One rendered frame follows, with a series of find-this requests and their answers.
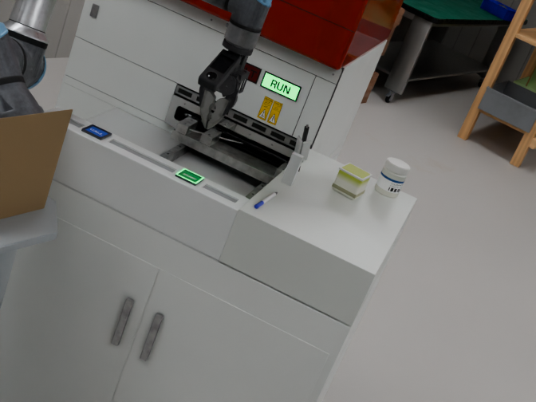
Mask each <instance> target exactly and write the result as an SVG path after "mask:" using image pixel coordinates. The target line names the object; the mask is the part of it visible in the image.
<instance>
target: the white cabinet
mask: <svg viewBox="0 0 536 402"><path fill-rule="evenodd" d="M48 196H49V197H50V198H51V199H53V200H55V201H56V203H57V237H56V238H55V239H54V240H51V241H48V242H43V243H39V244H36V245H32V246H28V247H24V248H21V249H17V253H16V256H15V259H14V264H13V267H12V270H11V273H10V278H9V281H8V284H7V287H6V292H5V295H4V298H3V301H2V306H1V309H0V402H322V401H323V399H324V397H325V394H326V393H327V390H328V388H329V386H330V384H331V382H332V380H333V377H334V375H335V373H336V371H337V369H338V367H339V364H340V363H341V360H342V358H343V356H344V355H345V351H346V349H347V348H348V346H349V343H350V341H351V340H352V337H353V334H354V333H355V331H356V329H357V326H358V324H359V322H360V320H361V318H362V316H363V314H364V311H365V309H366V307H367V305H368V303H369V301H370V298H371V296H372V294H373V292H374V290H375V289H376V285H377V283H378V282H379V280H380V277H381V275H382V274H383V271H384V268H385V267H386V265H387V263H388V260H389V258H390V256H391V254H392V253H391V254H390V256H389V257H388V260H387V262H386V263H385V265H384V267H383V269H382V271H381V272H380V275H379V277H378V278H377V280H376V282H375V284H374V286H373V288H372V289H371V291H370V293H369V295H368V297H367V299H366V300H365V303H364V304H363V306H362V308H361V310H360V312H359V314H358V315H357V318H356V320H355V321H354V323H353V325H352V326H350V325H347V324H345V323H344V322H342V321H339V320H337V319H336V318H334V317H331V316H329V315H328V314H326V313H323V312H321V311H320V310H318V309H315V308H313V307H312V306H310V305H307V304H305V303H304V302H302V301H299V300H298V299H296V298H293V297H291V296H290V295H288V294H285V293H283V292H281V291H279V290H276V289H275V288H273V287H271V286H268V285H267V284H265V283H263V282H260V281H259V280H257V279H255V278H252V277H251V276H249V275H247V274H244V273H243V272H241V271H239V270H236V269H235V268H233V267H231V266H228V265H227V264H225V263H223V262H220V261H219V262H216V261H215V260H213V259H211V258H208V257H207V256H205V255H203V254H200V253H199V252H197V251H195V250H192V249H191V248H189V247H187V246H185V245H183V244H181V243H179V242H177V241H175V240H173V239H171V238H169V237H167V236H165V235H163V234H161V233H159V232H156V231H154V230H152V229H150V228H148V227H146V226H144V225H142V224H140V223H138V222H136V221H134V220H132V219H130V218H128V217H126V216H124V215H122V214H120V213H118V212H116V211H114V210H112V209H110V208H108V207H106V206H104V205H102V204H100V203H98V202H96V201H94V200H92V199H90V198H88V197H86V196H84V195H82V194H80V193H78V192H76V191H74V190H72V189H70V188H68V187H66V186H64V185H62V184H60V183H58V182H56V181H54V180H52V183H51V186H50V189H49V194H48ZM394 248H395V247H394ZM394 248H393V250H394ZM393 250H392V251H393Z"/></svg>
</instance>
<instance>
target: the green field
mask: <svg viewBox="0 0 536 402"><path fill-rule="evenodd" d="M262 85H263V86H265V87H267V88H268V89H271V90H274V91H275V92H277V93H280V94H282V95H284V96H286V97H289V98H291V99H293V100H295V99H296V97H297V94H298V91H299V89H300V88H298V87H297V86H295V85H292V84H290V83H288V82H286V81H283V80H281V79H279V78H277V77H274V76H272V75H270V74H268V73H266V75H265V77H264V80H263V82H262Z"/></svg>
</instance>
